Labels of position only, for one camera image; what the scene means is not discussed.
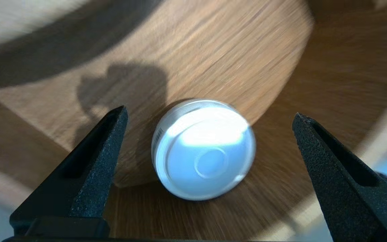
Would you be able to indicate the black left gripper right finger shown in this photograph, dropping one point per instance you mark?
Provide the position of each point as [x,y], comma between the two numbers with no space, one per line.
[354,201]

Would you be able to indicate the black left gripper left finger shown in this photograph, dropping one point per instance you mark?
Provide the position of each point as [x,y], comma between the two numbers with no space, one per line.
[79,188]

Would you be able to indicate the white round puck speaker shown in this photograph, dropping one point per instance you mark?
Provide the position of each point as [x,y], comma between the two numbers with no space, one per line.
[207,158]

